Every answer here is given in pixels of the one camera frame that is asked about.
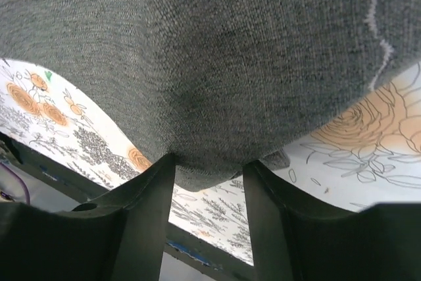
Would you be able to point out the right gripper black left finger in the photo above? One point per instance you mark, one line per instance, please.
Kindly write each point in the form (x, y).
(120, 235)

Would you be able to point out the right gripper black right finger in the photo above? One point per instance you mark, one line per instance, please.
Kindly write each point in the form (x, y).
(295, 236)

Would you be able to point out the grey cloth napkin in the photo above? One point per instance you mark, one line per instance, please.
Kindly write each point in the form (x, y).
(219, 83)

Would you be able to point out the floral patterned table mat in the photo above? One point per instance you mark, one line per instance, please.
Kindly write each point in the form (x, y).
(369, 154)

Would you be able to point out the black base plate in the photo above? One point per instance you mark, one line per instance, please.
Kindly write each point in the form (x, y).
(55, 187)

